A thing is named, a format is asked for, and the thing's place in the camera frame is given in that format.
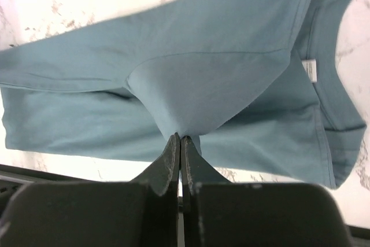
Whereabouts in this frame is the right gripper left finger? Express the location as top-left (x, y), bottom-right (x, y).
top-left (1, 134), bottom-right (180, 246)

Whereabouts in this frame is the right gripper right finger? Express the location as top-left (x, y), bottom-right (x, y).
top-left (180, 137), bottom-right (353, 246)

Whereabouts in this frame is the blue-grey t shirt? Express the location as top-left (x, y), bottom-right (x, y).
top-left (1, 0), bottom-right (367, 189)

